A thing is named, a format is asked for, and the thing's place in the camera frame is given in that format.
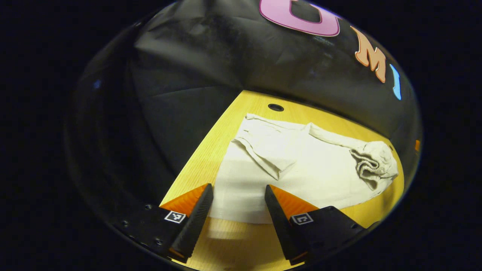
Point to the white jeans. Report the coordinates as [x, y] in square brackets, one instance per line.
[316, 177]

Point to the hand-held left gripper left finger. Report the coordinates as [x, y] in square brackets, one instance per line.
[194, 226]

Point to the black backdrop cloth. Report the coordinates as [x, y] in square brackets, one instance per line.
[196, 75]

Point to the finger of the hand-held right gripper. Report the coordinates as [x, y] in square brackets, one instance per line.
[417, 145]

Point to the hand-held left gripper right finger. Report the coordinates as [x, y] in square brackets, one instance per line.
[280, 229]

